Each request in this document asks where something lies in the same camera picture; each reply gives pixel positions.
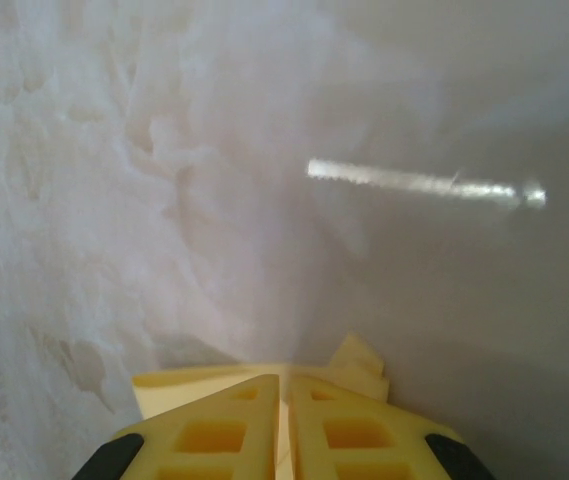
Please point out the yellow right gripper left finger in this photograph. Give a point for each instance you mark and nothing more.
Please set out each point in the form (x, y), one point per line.
(204, 435)

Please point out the yellow paper sheet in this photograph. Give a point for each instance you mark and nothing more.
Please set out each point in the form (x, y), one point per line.
(189, 385)

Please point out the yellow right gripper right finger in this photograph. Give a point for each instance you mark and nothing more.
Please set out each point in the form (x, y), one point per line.
(364, 440)

